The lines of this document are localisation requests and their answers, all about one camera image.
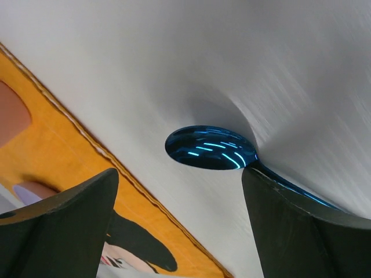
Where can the lilac plastic plate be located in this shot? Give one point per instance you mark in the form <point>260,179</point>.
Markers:
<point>25,195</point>

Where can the blue plastic spoon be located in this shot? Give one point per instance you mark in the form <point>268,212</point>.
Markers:
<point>216,148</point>

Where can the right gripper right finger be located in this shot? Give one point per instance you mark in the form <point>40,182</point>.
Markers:
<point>298,237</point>

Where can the orange Mickey Mouse cloth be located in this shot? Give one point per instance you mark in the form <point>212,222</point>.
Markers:
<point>58,151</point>

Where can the pink plastic cup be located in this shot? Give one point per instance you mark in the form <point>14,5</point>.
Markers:
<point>15,116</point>

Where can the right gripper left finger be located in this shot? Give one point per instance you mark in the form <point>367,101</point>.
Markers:
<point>62,235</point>

